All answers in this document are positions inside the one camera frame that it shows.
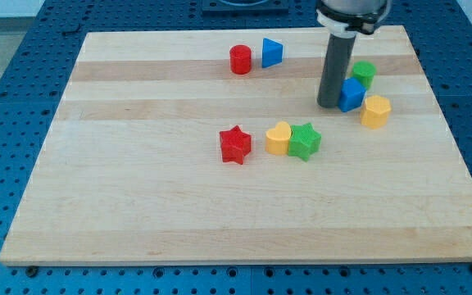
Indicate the red star block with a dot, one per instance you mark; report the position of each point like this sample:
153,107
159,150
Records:
235,145

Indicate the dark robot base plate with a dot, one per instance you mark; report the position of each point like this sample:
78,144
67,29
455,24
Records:
210,7

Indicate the red cylinder block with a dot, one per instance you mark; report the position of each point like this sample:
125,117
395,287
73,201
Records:
240,59

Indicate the blue triangle block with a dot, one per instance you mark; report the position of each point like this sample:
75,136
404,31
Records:
272,53

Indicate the yellow hexagon block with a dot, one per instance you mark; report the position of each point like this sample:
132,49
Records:
375,112

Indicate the blue cube block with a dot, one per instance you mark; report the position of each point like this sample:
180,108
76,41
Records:
351,95

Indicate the light wooden board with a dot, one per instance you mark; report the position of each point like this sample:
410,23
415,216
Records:
130,172

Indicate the green star block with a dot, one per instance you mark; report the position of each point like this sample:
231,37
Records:
304,141

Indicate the grey cylindrical pointer rod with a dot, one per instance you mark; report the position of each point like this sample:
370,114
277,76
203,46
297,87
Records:
336,62

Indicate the yellow heart block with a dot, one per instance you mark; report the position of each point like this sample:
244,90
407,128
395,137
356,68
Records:
277,139

